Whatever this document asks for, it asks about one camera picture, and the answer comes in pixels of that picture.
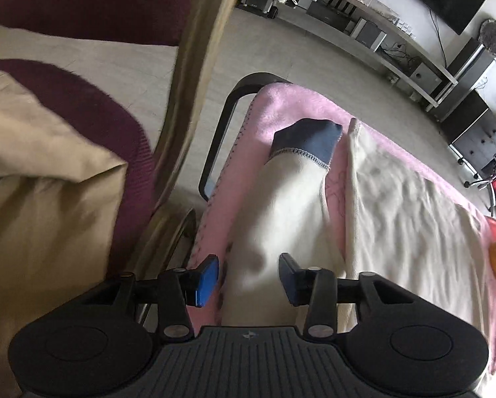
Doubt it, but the pink printed blanket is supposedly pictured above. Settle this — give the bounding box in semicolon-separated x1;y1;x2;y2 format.
188;83;496;382

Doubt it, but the beige cloth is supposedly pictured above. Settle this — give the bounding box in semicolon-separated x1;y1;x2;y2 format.
0;23;179;133

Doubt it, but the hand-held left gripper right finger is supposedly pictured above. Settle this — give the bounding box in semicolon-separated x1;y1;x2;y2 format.
278;252;416;339

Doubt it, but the dark drawer cabinet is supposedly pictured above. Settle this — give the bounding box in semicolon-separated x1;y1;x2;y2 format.
439;90;496;177

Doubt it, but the cream sweatshirt with navy trim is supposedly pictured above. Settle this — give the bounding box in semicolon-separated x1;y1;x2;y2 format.
220;117;495;337

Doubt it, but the black subwoofer box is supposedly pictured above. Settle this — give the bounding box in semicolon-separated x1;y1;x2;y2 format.
409;64;444;93

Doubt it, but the chrome office chair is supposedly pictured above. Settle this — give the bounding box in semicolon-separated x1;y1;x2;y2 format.
459;141;496;220

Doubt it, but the wooden chair with maroon cushion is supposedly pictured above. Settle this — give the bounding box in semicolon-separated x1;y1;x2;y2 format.
0;0;254;332

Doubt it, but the grey television stand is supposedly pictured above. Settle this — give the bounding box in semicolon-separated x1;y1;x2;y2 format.
235;0;458;111

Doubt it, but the khaki garment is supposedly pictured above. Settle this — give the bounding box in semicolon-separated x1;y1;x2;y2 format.
0;67;129;398

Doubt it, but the small grey speaker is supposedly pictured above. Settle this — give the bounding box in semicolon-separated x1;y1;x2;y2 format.
351;21;388;53

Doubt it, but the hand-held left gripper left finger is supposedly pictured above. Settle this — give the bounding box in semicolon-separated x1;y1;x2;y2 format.
81;254;220;339

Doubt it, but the round decorative plate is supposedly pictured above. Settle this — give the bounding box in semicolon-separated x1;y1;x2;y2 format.
480;19;496;56

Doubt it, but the black glass table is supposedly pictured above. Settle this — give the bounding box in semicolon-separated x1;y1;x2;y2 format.
199;72;292;205

